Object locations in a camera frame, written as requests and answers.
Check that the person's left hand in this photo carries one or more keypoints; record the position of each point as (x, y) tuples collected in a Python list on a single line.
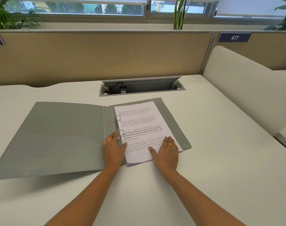
[(113, 155)]

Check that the person's right hand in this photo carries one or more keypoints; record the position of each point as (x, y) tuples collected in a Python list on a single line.
[(166, 160)]

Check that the person's right thumb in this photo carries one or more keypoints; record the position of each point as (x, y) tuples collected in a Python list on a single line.
[(152, 152)]

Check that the person's left thumb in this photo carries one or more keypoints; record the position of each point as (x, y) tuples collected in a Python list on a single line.
[(124, 146)]

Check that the person's right little finger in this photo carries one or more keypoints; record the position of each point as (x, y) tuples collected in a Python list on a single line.
[(175, 145)]

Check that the stack of printed paper sheets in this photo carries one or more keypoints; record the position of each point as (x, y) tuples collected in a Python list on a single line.
[(140, 129)]

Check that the person's left forearm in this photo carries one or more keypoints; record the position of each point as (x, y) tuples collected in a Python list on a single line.
[(86, 197)]

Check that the person's right forearm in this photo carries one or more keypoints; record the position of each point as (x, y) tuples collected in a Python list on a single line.
[(199, 197)]

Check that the black power plug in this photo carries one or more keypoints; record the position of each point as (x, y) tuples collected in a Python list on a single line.
[(123, 90)]

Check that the beige desk partition panel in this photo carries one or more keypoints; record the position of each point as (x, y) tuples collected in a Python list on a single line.
[(98, 58), (270, 54)]

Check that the white side divider panel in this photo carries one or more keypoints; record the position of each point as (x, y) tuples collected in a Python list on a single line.
[(246, 87)]

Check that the tall narrow-leaf green plant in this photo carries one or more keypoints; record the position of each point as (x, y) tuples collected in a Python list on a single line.
[(179, 16)]

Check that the bushy green palm plant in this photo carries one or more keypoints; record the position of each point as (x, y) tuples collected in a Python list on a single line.
[(8, 16)]

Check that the window with metal frame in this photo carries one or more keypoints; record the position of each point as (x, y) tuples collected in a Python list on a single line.
[(110, 10)]

